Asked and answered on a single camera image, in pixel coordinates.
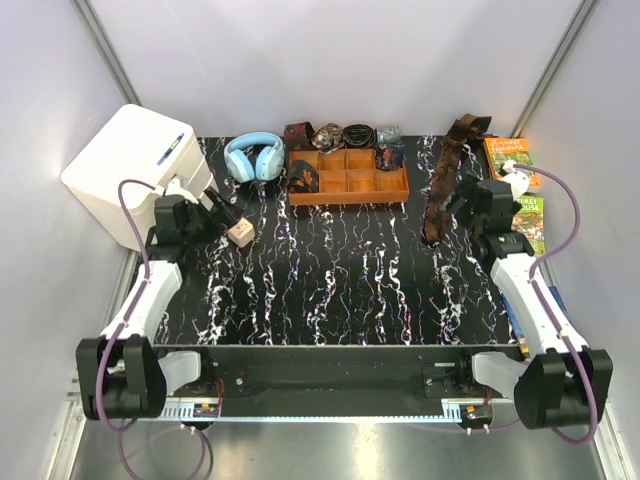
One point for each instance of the brown floral long tie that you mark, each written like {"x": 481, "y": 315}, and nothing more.
{"x": 466, "y": 130}

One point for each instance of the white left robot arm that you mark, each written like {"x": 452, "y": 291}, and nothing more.
{"x": 120, "y": 375}

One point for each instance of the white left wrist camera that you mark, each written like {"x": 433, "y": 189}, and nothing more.
{"x": 178, "y": 187}

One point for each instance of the grey blue rolled tie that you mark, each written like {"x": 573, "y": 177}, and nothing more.
{"x": 388, "y": 134}

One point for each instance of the brown patterned rolled tie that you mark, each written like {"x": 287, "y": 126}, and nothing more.
{"x": 328, "y": 139}

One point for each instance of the black orange-leaf rolled tie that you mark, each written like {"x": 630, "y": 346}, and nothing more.
{"x": 302, "y": 177}

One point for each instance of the green treehouse book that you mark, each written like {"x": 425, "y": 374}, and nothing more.
{"x": 530, "y": 222}

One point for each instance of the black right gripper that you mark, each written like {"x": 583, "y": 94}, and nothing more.
{"x": 467, "y": 191}

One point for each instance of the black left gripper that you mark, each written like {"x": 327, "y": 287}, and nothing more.
{"x": 223, "y": 215}

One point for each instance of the white three-drawer cabinet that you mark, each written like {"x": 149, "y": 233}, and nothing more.
{"x": 127, "y": 148}

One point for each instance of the orange treehouse book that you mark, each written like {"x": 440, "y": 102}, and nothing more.
{"x": 500, "y": 150}

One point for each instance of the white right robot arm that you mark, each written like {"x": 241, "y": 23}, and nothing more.
{"x": 565, "y": 383}

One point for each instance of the light blue headphones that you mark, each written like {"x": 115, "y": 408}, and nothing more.
{"x": 257, "y": 156}

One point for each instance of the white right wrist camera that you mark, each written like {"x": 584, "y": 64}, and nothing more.
{"x": 518, "y": 180}

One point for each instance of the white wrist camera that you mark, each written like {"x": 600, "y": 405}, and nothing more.
{"x": 178, "y": 187}
{"x": 518, "y": 180}

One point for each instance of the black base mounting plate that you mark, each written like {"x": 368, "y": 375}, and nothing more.
{"x": 342, "y": 367}

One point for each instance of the blue pen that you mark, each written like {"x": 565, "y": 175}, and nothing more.
{"x": 170, "y": 149}

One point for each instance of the blue Animal Farm book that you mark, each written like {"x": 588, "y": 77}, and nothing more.
{"x": 517, "y": 330}

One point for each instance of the aluminium front rail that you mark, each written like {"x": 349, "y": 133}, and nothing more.
{"x": 227, "y": 402}

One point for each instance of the orange compartment tray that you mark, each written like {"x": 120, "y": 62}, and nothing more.
{"x": 350, "y": 177}

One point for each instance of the black marble pattern mat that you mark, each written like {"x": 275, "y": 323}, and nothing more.
{"x": 334, "y": 275}

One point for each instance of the dark floral rolled tie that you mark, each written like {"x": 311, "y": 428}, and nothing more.
{"x": 389, "y": 157}

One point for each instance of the pink cube power adapter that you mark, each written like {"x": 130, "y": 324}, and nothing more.
{"x": 242, "y": 233}

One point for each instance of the dark red rolled tie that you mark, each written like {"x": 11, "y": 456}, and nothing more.
{"x": 299, "y": 136}

